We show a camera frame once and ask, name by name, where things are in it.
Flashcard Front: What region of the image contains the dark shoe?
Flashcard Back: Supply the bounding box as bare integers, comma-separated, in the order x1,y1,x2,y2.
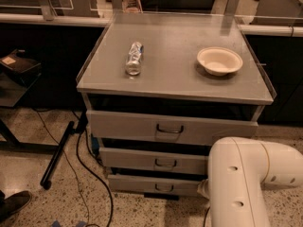
0,191,32,221

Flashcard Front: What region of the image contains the grey drawer cabinet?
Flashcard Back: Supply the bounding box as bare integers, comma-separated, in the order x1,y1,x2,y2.
76,12,277,201

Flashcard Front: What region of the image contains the grey drawer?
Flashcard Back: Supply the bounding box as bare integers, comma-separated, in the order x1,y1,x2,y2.
108,174,200,196
86,110,258,146
99,148,207,175

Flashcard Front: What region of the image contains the crushed silver can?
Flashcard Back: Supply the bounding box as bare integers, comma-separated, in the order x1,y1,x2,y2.
125,42,144,76

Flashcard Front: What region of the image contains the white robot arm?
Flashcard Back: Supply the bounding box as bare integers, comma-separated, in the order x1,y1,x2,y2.
198,137,303,227

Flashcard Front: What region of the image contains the clear plastic jar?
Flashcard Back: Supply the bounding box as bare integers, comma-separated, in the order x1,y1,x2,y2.
122,0,142,13

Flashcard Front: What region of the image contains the black box with label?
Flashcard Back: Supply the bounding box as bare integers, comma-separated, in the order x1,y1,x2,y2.
0,49,42,87

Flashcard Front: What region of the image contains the black looped cable right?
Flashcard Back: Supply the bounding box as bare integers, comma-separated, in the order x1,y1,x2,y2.
202,206,212,227

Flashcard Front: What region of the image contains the black stand leg bar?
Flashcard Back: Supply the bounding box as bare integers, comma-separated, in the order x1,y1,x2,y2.
40,121,74,190

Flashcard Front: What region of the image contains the black floor cable left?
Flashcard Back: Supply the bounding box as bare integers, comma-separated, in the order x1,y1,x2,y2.
71,111,115,227

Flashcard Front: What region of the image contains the white paper bowl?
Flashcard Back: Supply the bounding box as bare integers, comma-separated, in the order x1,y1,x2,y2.
197,47,243,77

